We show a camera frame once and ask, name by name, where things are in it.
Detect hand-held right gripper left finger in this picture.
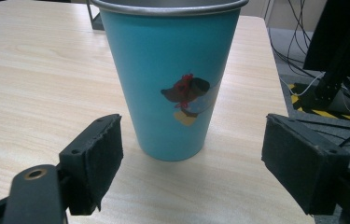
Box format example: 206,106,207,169
58,113,124,217

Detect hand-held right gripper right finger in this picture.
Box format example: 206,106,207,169
260,113,350,217

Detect blue metal cup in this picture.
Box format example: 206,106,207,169
90,0,250,162

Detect yellow black hazard tape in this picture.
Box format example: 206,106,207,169
287,82,350,123

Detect black metal stand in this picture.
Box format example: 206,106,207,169
300,0,350,111

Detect white cable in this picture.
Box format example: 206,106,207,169
279,71,326,97

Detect black cables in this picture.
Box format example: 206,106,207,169
264,0,323,78

